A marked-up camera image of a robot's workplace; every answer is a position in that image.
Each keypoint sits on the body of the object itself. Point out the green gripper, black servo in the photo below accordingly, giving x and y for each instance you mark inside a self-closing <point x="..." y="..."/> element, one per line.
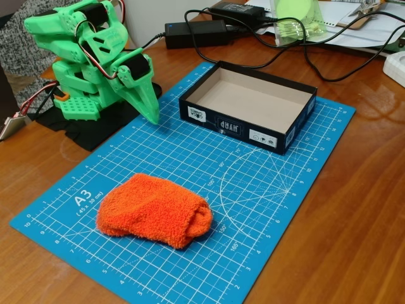
<point x="143" y="89"/>

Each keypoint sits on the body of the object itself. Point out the orange fuzzy sock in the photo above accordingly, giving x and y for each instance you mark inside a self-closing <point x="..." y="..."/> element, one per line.
<point x="152" y="209"/>

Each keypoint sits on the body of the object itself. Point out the green 3D-printed robot arm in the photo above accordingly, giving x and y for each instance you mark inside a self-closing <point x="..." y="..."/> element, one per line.
<point x="64" y="38"/>

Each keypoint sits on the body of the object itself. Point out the black cardboard box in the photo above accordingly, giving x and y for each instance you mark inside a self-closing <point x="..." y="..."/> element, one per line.
<point x="246" y="101"/>

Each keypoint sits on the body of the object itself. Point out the orange plastic tab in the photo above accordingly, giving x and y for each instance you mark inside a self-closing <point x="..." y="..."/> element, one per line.
<point x="61" y="96"/>

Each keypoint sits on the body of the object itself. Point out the black power adapter, blue LED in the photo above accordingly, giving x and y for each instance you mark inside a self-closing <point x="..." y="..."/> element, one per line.
<point x="196" y="33"/>

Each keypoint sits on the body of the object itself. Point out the blue A3 cutting mat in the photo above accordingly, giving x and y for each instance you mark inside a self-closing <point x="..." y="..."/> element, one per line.
<point x="177" y="164"/>

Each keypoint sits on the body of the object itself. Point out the grey speckled fabric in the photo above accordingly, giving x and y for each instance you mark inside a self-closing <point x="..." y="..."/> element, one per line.
<point x="19" y="54"/>

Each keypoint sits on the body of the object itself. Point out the black power adapter brick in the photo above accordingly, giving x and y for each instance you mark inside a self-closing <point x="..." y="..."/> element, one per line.
<point x="237" y="9"/>

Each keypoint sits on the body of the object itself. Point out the small controller circuit board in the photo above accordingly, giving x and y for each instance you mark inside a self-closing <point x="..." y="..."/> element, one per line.
<point x="11" y="126"/>

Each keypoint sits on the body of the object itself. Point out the clear bag with green parts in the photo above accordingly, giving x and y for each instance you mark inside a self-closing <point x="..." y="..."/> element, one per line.
<point x="297" y="22"/>

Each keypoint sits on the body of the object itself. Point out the white paper sheets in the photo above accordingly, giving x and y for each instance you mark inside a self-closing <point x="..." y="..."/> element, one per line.
<point x="354" y="35"/>

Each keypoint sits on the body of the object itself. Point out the metal binder clip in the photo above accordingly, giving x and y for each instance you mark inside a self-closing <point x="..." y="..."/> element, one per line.
<point x="364" y="8"/>

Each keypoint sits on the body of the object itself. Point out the white foam block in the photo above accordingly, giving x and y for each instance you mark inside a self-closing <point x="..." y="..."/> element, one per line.
<point x="395" y="68"/>

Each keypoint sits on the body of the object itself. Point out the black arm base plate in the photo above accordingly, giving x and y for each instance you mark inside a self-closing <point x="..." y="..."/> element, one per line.
<point x="91" y="133"/>

